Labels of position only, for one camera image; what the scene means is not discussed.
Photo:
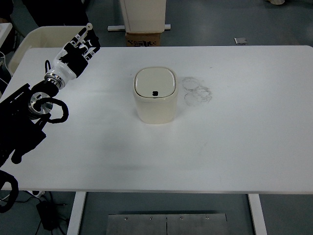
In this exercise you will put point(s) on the metal floor plate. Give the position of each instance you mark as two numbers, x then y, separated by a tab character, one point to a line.
167	224

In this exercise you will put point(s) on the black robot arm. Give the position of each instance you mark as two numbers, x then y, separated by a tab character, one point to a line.
23	116

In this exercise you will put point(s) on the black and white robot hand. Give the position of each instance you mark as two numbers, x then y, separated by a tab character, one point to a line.
73	58

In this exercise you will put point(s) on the white table leg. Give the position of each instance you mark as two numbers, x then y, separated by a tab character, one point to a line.
257	214
76	213

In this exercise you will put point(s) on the white table leg right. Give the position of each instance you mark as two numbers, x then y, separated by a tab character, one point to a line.
257	214

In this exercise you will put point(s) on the black power adapter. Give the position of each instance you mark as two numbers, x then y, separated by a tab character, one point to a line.
48	215

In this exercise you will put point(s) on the cream plastic chair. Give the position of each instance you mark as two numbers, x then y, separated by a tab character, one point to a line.
43	37

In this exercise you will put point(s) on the white table leg left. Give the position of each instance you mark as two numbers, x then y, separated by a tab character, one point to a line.
76	213

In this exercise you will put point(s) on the small grey floor object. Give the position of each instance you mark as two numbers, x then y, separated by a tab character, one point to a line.
240	41

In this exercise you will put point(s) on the cardboard box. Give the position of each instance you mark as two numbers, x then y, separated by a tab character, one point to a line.
142	39

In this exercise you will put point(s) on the cream trash can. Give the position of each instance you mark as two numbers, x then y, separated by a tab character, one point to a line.
155	91

